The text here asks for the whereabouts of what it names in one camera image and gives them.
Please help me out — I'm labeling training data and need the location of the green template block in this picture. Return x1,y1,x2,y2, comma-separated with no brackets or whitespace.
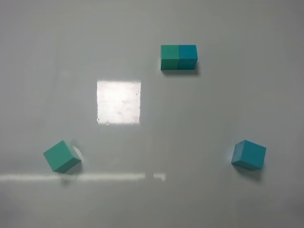
161,45,180,71

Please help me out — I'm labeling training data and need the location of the blue template block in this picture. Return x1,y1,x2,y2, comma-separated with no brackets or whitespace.
178,45,198,70

